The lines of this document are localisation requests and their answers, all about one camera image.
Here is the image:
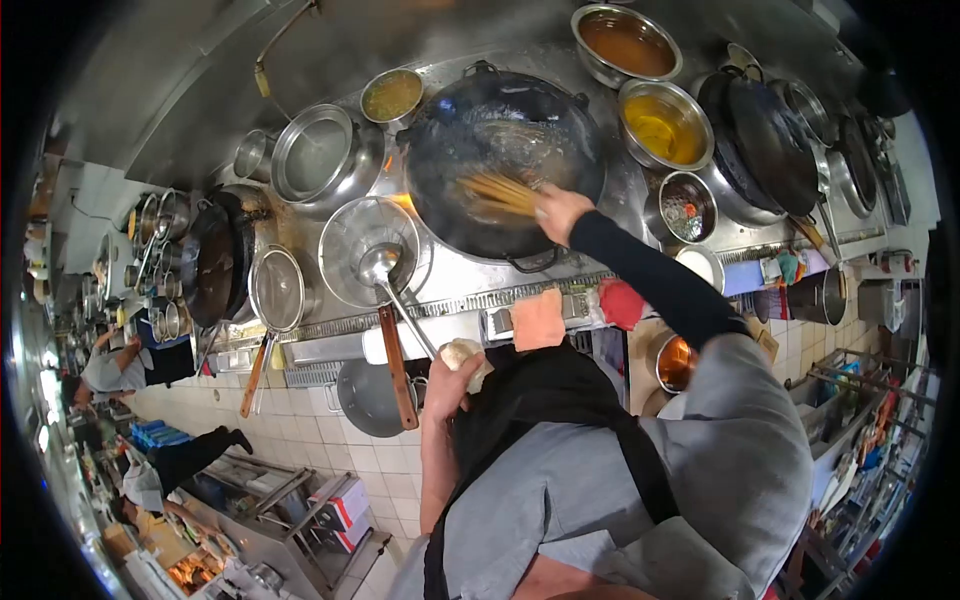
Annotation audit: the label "person's left hand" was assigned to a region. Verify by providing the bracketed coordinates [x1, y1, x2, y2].
[423, 352, 489, 427]

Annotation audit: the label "person's right hand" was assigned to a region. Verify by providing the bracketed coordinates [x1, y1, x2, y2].
[533, 183, 598, 249]

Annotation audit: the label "person's right fingers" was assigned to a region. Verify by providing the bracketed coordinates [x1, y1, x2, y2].
[533, 196, 562, 247]

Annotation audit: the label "person's left fingers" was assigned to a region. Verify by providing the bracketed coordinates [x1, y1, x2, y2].
[437, 354, 489, 393]

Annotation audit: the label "white cloth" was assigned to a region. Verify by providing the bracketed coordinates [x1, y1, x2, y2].
[438, 338, 497, 396]

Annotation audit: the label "bamboo wok brush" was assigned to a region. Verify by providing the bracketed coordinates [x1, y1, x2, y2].
[455, 172, 546, 223]

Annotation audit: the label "orange cloth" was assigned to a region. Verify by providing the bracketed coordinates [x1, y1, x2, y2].
[509, 288, 568, 354]

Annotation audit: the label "steel pan under counter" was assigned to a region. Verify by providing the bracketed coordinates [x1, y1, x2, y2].
[324, 357, 422, 439]

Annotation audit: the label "red cloth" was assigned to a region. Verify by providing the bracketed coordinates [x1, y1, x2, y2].
[597, 276, 651, 332]

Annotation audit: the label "large black wok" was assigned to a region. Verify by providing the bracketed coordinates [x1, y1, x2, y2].
[395, 60, 609, 276]

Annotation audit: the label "small steel seasoning bowl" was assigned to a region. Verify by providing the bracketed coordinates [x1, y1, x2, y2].
[643, 170, 720, 248]

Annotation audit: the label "steel bowl of yellow oil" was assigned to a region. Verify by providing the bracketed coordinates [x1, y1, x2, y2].
[616, 78, 716, 174]

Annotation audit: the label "person's body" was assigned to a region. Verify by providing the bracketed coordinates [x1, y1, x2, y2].
[388, 333, 816, 600]

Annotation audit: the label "steel bowl of white powder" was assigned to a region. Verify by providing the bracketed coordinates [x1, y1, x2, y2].
[672, 243, 727, 296]

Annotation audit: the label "copper coloured bowl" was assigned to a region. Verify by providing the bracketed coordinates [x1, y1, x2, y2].
[655, 333, 699, 396]

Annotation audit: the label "steel bowl of brown sauce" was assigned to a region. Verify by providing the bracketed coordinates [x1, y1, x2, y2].
[569, 3, 684, 90]

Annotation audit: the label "steel bowl of green broth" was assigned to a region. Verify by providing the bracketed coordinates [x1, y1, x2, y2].
[359, 67, 426, 126]

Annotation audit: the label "stack of black woks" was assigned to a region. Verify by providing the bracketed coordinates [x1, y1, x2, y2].
[689, 63, 828, 228]

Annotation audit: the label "steel prep table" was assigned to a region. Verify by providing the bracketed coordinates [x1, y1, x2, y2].
[178, 448, 393, 600]

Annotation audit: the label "large steel pot of water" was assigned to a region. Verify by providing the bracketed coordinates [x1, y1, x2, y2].
[269, 102, 387, 220]

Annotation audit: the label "black wok with rusty inside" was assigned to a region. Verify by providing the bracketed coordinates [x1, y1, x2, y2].
[179, 190, 258, 329]

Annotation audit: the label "steel stock pot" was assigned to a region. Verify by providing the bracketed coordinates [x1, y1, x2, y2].
[786, 265, 850, 327]

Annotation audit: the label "small steel cup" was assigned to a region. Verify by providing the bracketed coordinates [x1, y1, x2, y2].
[231, 128, 279, 183]

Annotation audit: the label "blue crate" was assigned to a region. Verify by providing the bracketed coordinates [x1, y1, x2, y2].
[128, 417, 193, 452]

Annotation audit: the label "row of steel containers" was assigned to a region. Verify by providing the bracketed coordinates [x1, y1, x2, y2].
[122, 186, 194, 344]

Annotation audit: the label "metal storage rack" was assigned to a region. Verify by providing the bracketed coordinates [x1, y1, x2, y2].
[782, 347, 940, 595]

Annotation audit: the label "steel strainer with wooden handle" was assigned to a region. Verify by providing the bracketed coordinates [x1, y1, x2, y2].
[318, 195, 422, 432]

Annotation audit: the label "mesh skimmer with wooden handle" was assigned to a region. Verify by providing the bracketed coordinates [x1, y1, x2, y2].
[239, 243, 308, 419]

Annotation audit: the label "wood-handled steel ladle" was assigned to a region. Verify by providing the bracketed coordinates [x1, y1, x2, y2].
[786, 213, 841, 269]

